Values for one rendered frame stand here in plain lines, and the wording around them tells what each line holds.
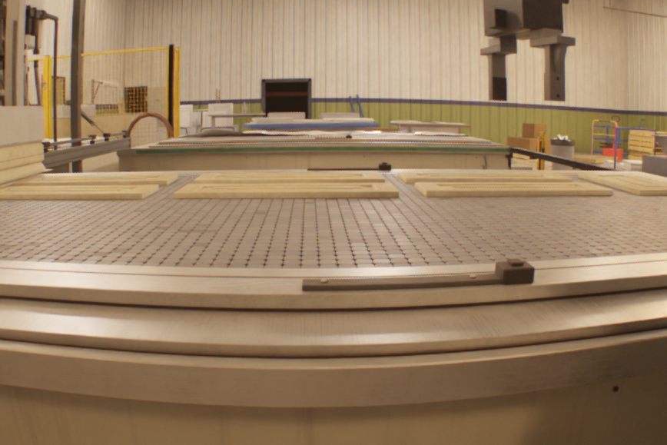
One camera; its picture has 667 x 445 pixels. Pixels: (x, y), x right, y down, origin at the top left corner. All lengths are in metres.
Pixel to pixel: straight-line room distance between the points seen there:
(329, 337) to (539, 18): 1.03
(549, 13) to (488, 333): 0.97
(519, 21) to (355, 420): 1.06
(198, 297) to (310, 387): 0.22
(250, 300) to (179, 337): 0.13
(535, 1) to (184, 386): 1.21
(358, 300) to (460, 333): 0.16
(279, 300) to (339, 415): 0.18
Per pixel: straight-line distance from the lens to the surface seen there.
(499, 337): 0.72
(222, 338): 0.70
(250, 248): 1.04
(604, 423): 0.90
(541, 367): 0.72
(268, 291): 0.79
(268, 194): 1.61
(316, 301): 0.78
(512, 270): 0.83
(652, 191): 1.99
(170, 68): 7.11
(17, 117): 2.64
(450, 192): 1.67
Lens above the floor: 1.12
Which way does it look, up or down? 9 degrees down
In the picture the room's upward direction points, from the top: straight up
